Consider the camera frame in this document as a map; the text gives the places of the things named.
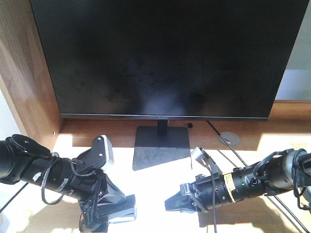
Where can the black stapler with orange button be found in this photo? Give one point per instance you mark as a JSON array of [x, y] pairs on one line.
[[96, 217]]

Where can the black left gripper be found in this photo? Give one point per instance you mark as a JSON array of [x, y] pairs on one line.
[[89, 181]]

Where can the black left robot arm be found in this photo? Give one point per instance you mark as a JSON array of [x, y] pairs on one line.
[[23, 159]]

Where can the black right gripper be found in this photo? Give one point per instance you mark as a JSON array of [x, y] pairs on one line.
[[199, 196]]

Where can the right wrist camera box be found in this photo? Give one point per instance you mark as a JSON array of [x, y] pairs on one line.
[[199, 155]]

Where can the black computer monitor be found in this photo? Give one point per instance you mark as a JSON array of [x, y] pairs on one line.
[[167, 59]]

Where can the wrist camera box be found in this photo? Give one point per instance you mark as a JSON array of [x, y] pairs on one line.
[[199, 155], [102, 153]]

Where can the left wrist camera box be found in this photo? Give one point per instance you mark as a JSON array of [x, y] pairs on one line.
[[102, 153]]

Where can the grey desk cable grommet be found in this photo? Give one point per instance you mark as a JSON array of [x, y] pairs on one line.
[[231, 138]]

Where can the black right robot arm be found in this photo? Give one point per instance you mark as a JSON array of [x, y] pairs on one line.
[[278, 173]]

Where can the wooden desk side panel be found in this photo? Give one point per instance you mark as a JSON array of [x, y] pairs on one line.
[[24, 77]]

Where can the black monitor stand base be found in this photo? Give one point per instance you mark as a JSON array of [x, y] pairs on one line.
[[159, 145]]

